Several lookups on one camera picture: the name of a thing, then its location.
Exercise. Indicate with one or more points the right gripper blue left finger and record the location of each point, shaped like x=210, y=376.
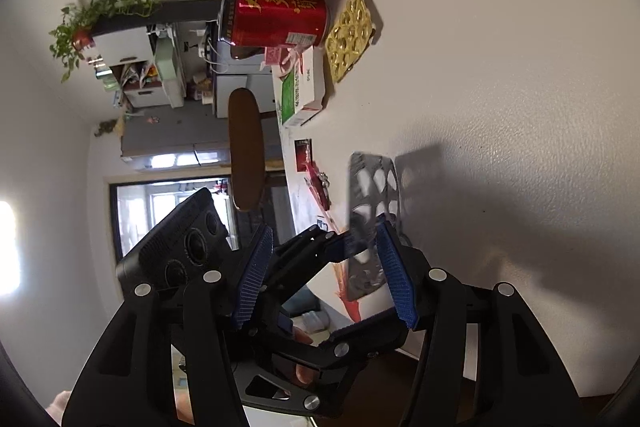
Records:
x=253, y=269

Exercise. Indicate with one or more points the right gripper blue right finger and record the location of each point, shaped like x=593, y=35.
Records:
x=397, y=278

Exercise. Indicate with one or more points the pink red pen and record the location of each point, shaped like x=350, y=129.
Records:
x=318, y=184

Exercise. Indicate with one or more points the red sachet wrapper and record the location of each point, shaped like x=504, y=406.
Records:
x=303, y=154

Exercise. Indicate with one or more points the gold blister pack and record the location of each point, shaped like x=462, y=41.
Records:
x=348, y=38

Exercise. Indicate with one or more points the glass sliding door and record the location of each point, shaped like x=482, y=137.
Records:
x=135, y=208

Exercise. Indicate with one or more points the near wooden chair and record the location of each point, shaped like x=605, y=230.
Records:
x=247, y=151

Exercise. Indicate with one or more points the green white medicine box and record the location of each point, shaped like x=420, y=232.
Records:
x=303, y=89

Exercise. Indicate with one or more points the standing red drink can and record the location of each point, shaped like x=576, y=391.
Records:
x=273, y=23

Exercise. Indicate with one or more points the hanging green plant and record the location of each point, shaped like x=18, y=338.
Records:
x=72, y=34

